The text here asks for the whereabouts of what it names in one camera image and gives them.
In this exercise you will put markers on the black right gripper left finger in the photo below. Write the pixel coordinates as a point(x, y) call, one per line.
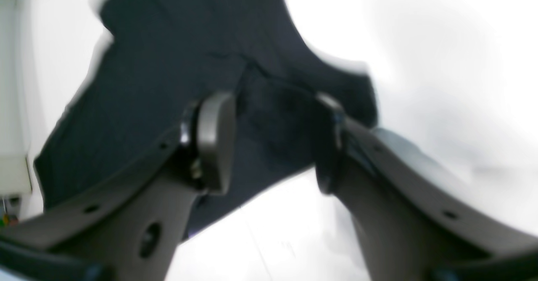
point(127, 228)

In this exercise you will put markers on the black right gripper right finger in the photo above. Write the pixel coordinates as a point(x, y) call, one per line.
point(408, 229)

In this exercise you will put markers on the black T-shirt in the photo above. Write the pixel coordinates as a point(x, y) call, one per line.
point(166, 54)

